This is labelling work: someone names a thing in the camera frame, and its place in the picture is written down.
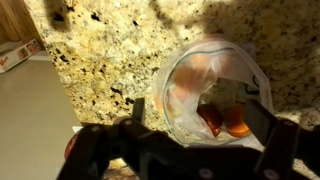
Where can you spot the dark red fruit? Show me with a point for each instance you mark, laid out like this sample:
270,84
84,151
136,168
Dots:
210,118

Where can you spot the clear plastic produce bag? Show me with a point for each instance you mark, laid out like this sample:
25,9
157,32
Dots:
186,126

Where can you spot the wooden base cabinet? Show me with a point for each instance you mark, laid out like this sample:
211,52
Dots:
16,20

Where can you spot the orange mango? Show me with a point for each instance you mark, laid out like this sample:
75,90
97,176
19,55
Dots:
235,121

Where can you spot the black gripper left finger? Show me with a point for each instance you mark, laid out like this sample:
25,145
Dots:
139,111

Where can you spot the pale orange fruit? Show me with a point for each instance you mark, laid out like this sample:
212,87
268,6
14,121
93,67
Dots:
193,75

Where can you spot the cardboard box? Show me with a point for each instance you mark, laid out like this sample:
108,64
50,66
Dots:
16,56

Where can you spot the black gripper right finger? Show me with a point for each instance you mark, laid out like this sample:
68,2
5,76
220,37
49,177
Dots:
261,123

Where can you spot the yellowish orange fruit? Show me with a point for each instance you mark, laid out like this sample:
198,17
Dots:
166,101

